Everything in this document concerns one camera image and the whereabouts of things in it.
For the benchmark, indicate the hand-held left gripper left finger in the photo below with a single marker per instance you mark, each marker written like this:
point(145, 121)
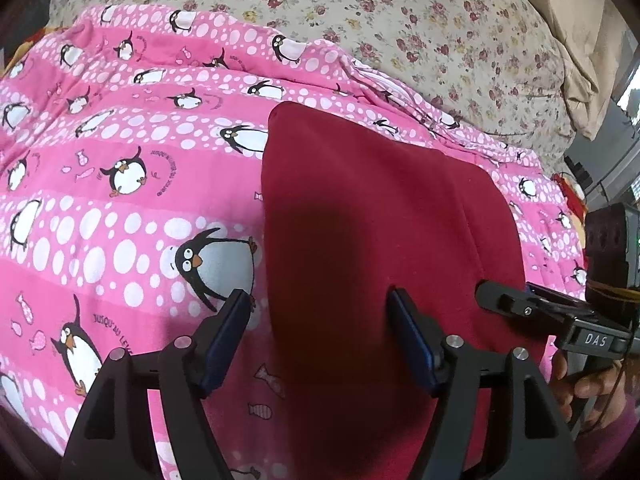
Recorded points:
point(227, 340)

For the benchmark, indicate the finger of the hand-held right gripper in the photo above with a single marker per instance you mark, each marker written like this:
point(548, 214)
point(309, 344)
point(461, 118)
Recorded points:
point(500, 297)
point(550, 294)

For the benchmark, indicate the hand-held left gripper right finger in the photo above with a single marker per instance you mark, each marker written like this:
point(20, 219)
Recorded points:
point(410, 335)

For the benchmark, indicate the dark red garment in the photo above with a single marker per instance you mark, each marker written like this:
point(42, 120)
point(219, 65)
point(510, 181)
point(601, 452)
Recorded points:
point(375, 210)

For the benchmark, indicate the person's right forearm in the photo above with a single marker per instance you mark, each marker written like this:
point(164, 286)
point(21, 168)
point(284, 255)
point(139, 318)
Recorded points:
point(615, 445)

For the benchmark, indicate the person's right hand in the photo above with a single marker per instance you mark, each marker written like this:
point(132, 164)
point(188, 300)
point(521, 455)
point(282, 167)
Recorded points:
point(600, 390)

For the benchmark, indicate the red yellow printed fabric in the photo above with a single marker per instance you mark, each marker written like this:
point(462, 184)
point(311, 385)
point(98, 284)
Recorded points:
point(572, 195)

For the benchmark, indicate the grey cabinet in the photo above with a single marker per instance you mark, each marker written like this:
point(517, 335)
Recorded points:
point(617, 160)

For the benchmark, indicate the pink penguin print blanket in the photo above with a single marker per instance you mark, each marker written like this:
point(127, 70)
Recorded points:
point(125, 160)

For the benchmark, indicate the beige pillow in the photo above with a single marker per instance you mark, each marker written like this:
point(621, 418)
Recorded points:
point(575, 35)

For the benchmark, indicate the floral quilt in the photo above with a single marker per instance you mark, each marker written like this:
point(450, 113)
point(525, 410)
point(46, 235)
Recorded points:
point(400, 20)

